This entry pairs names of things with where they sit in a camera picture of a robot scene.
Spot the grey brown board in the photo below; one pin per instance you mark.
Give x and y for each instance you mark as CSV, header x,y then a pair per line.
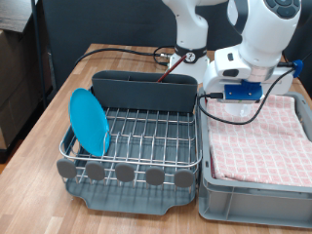
x,y
13,13

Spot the dark grey cutlery holder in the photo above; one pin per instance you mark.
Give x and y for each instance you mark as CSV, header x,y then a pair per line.
x,y
143,94

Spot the pink checkered cloth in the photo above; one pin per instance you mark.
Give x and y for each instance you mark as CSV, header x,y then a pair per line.
x,y
234,156

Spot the grey plastic crate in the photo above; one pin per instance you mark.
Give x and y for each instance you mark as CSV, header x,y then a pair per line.
x,y
260,208

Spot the black backdrop curtain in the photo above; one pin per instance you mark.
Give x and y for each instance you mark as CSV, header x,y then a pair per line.
x,y
97,22

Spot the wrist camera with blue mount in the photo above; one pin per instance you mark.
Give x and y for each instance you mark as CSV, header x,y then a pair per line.
x,y
243,92

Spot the blue plastic plate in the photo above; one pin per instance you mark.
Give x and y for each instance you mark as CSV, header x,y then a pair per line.
x,y
89,123

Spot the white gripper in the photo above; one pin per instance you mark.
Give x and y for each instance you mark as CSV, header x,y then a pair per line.
x,y
213,81

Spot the grey drain tray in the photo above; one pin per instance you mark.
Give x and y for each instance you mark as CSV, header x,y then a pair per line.
x,y
130,201

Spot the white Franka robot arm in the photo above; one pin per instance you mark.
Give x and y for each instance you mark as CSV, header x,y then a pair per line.
x,y
260,29

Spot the black metal pole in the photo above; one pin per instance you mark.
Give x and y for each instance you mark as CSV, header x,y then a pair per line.
x,y
38,48

